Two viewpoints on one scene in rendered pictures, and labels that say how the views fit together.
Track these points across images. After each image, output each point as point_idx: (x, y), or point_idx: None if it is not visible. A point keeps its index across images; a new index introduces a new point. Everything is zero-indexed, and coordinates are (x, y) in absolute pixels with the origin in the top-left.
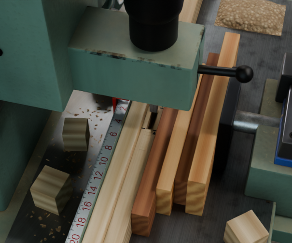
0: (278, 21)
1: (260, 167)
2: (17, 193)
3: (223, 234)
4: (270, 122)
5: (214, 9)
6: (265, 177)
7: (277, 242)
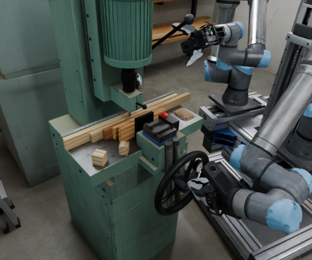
0: (188, 117)
1: (138, 133)
2: None
3: None
4: None
5: (175, 109)
6: (138, 137)
7: (201, 235)
